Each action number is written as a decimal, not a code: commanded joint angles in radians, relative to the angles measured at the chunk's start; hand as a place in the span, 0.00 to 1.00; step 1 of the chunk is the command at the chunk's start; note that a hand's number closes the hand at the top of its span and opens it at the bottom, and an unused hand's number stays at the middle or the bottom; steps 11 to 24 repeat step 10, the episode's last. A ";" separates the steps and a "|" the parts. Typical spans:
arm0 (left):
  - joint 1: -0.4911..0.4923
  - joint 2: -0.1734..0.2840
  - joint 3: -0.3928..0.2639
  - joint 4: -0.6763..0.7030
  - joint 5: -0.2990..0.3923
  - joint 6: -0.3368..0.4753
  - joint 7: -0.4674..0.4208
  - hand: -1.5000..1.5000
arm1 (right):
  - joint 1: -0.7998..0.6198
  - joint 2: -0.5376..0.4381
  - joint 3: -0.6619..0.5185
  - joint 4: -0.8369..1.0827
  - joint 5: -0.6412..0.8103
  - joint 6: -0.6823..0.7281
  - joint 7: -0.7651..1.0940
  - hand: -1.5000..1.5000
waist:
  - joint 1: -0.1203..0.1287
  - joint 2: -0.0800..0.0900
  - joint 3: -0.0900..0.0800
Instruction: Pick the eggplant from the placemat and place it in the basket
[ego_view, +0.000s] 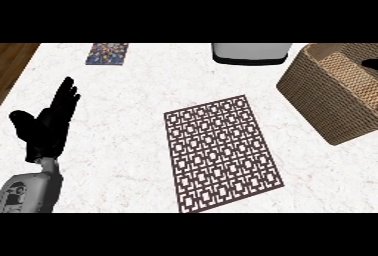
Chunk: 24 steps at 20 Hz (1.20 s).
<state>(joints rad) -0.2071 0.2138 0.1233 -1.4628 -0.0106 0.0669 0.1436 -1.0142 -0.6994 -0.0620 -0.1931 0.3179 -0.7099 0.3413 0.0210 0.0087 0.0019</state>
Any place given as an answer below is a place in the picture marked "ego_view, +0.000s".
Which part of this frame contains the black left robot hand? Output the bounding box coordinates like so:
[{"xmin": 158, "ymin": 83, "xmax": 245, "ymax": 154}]
[{"xmin": 7, "ymin": 76, "xmax": 82, "ymax": 164}]

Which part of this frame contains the brown patterned placemat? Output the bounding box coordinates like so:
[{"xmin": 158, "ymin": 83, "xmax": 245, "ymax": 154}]
[{"xmin": 162, "ymin": 94, "xmax": 286, "ymax": 214}]

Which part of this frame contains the brown wicker basket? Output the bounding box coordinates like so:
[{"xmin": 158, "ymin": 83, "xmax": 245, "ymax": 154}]
[{"xmin": 274, "ymin": 43, "xmax": 378, "ymax": 146}]

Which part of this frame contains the dark object in basket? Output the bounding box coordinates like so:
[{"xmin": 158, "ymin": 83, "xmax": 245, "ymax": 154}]
[{"xmin": 360, "ymin": 58, "xmax": 378, "ymax": 72}]

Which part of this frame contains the colourful patterned flat box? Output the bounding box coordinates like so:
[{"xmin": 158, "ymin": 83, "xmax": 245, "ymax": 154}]
[{"xmin": 84, "ymin": 43, "xmax": 130, "ymax": 66}]

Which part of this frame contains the white appliance with black base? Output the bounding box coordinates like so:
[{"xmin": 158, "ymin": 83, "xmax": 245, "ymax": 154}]
[{"xmin": 211, "ymin": 43, "xmax": 293, "ymax": 66}]

